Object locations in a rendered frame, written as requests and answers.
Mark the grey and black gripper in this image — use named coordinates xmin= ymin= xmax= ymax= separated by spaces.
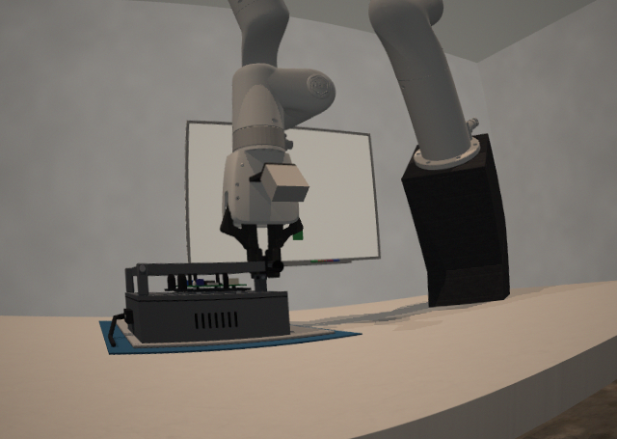
xmin=220 ymin=145 xmax=304 ymax=261

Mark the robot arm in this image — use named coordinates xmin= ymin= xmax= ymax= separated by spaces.
xmin=228 ymin=0 xmax=480 ymax=202

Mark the green circuit board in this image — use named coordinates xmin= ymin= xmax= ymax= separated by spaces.
xmin=187 ymin=278 xmax=246 ymax=288

